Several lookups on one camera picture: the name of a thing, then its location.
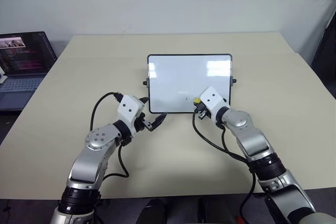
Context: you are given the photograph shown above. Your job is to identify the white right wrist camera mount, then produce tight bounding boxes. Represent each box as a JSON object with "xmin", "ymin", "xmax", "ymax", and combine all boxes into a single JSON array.
[{"xmin": 199, "ymin": 86, "xmax": 231, "ymax": 116}]

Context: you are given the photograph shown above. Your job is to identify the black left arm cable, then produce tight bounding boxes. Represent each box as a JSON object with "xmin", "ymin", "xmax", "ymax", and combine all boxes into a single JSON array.
[{"xmin": 90, "ymin": 91, "xmax": 130, "ymax": 179}]

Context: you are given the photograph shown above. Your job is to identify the dark rounded shape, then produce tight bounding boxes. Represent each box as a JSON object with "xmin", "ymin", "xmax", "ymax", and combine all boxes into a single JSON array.
[{"xmin": 141, "ymin": 198, "xmax": 174, "ymax": 224}]

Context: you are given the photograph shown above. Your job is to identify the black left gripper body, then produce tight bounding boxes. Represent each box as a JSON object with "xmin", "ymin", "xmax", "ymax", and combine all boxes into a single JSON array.
[{"xmin": 133, "ymin": 112, "xmax": 153, "ymax": 133}]

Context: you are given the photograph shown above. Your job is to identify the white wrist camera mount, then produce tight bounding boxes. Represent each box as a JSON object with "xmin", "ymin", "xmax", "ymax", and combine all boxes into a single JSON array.
[
  {"xmin": 116, "ymin": 94, "xmax": 145, "ymax": 125},
  {"xmin": 199, "ymin": 86, "xmax": 231, "ymax": 116}
]

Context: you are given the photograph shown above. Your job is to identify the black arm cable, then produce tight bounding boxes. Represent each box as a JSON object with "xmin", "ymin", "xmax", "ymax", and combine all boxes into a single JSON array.
[
  {"xmin": 192, "ymin": 112, "xmax": 257, "ymax": 224},
  {"xmin": 90, "ymin": 91, "xmax": 130, "ymax": 179}
]

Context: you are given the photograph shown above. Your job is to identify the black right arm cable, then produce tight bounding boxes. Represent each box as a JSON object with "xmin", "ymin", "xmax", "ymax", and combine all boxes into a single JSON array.
[{"xmin": 192, "ymin": 112, "xmax": 257, "ymax": 224}]

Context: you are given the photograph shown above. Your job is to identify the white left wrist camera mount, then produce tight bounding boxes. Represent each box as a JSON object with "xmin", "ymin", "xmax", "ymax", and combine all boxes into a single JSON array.
[{"xmin": 116, "ymin": 94, "xmax": 145, "ymax": 125}]

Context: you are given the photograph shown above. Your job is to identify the beige rounded cover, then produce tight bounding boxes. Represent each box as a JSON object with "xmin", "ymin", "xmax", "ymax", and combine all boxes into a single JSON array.
[{"xmin": 298, "ymin": 209, "xmax": 336, "ymax": 224}]

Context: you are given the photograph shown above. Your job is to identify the open dark grey laptop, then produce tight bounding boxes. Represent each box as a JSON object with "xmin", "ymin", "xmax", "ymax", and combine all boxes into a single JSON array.
[{"xmin": 0, "ymin": 31, "xmax": 58, "ymax": 112}]

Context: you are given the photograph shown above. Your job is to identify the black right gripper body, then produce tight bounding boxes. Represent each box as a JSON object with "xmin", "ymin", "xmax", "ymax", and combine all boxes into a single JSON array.
[{"xmin": 197, "ymin": 103, "xmax": 212, "ymax": 120}]

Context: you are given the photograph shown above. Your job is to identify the black upright panel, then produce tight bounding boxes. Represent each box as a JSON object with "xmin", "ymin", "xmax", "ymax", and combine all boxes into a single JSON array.
[{"xmin": 309, "ymin": 11, "xmax": 336, "ymax": 96}]

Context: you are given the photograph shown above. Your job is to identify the black framed whiteboard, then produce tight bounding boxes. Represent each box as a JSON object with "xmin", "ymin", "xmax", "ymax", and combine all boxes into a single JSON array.
[{"xmin": 142, "ymin": 53, "xmax": 237, "ymax": 115}]

